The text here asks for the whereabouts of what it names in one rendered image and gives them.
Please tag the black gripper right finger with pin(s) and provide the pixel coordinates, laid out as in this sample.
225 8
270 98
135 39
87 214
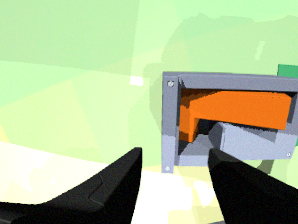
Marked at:
247 195

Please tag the orange l-shaped part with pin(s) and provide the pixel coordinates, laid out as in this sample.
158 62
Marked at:
238 106

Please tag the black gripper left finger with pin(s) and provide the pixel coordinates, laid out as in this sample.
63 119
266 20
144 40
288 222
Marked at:
108 197

